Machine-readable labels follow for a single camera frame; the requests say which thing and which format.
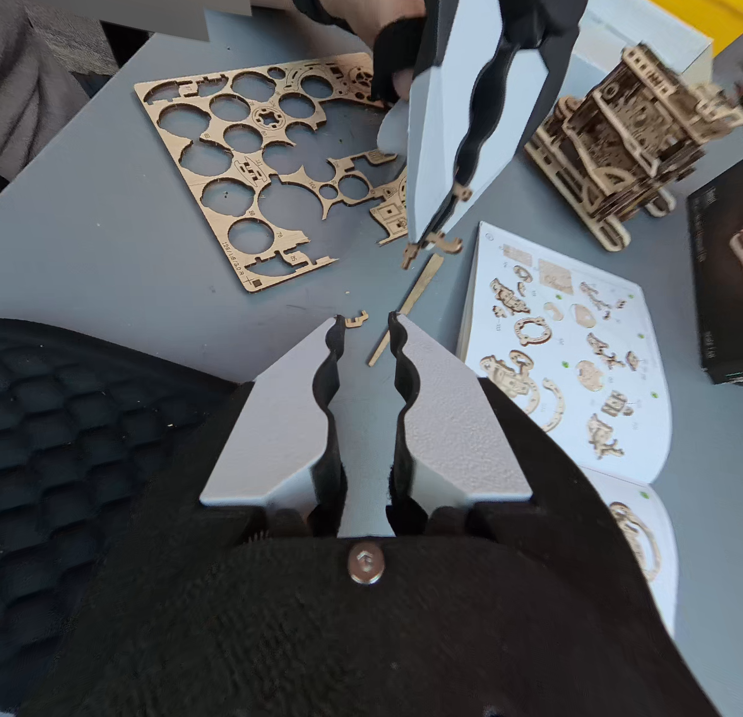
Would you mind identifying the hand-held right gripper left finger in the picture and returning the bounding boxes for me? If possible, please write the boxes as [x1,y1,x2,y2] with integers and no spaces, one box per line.
[199,314,348,521]

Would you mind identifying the white assembly instruction booklet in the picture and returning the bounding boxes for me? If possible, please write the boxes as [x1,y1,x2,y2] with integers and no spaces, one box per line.
[455,221,680,637]

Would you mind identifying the black cardboard box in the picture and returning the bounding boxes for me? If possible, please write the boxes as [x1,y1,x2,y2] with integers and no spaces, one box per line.
[687,160,743,386]

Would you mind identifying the laser-cut wooden part sheet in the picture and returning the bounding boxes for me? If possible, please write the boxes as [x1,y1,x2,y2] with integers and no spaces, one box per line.
[134,53,419,294]

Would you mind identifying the small wooden cross part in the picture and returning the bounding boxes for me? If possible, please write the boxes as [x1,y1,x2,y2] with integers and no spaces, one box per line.
[401,230,435,269]

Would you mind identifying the white cardboard box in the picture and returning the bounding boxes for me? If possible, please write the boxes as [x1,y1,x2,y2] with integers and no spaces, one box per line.
[572,0,715,91]

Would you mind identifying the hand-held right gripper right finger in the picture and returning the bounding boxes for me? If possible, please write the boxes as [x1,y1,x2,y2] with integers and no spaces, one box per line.
[387,310,534,517]

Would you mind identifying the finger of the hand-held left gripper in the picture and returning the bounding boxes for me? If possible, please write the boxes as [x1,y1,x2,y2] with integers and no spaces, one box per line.
[432,47,553,232]
[405,0,505,246]

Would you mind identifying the long notched wooden model part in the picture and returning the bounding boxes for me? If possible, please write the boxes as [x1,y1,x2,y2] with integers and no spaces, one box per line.
[426,180,474,255]

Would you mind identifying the assembled wooden model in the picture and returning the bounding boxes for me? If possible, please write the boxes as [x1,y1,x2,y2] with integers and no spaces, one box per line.
[524,43,743,253]

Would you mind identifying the person's left hand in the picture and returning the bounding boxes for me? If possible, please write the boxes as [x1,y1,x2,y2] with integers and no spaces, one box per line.
[313,0,427,104]

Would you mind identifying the thin wooden stick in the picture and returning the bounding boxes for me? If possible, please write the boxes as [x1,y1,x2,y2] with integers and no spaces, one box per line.
[367,253,445,368]

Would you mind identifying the black honeycomb mesh cushion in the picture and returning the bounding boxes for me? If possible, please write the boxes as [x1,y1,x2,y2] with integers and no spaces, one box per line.
[0,318,239,666]

